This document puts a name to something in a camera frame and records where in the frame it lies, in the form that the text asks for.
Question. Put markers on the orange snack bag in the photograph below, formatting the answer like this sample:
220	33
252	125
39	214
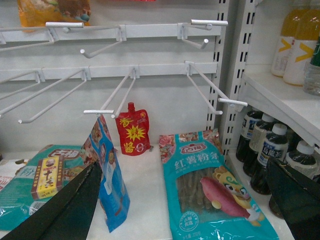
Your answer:
36	13

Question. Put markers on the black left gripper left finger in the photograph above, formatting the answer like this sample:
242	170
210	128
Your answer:
67	215

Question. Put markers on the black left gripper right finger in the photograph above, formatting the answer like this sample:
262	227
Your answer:
298	199

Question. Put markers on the teal sweet potato noodle bag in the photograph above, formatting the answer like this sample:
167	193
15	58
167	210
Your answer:
205	200

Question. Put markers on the white perforated shelf upright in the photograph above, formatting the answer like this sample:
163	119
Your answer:
241	17

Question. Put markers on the red sauce pouch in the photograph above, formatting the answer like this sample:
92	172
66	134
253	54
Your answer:
133	129

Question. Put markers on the dark oolong tea bottle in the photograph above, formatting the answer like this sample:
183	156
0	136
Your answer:
275	144

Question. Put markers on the blue snack bag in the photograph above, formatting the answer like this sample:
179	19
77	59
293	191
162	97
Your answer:
113	195

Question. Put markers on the yellow white drink bottle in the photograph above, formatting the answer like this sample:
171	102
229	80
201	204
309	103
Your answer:
287	35
304	44

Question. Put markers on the yellow spice box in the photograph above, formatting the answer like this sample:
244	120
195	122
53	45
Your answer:
48	179

